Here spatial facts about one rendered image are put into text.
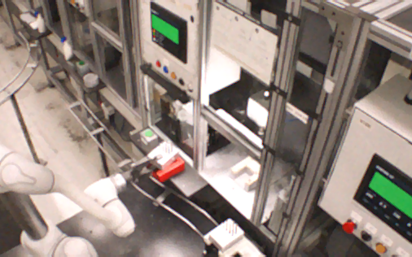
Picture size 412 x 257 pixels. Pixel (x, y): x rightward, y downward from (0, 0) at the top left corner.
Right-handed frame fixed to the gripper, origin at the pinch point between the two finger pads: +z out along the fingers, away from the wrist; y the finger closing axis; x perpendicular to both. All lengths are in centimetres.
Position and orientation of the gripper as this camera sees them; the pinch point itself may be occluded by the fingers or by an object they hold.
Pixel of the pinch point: (157, 161)
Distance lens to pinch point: 195.0
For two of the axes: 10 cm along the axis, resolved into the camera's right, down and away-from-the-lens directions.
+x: -6.4, -5.3, 5.5
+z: 7.6, -4.1, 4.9
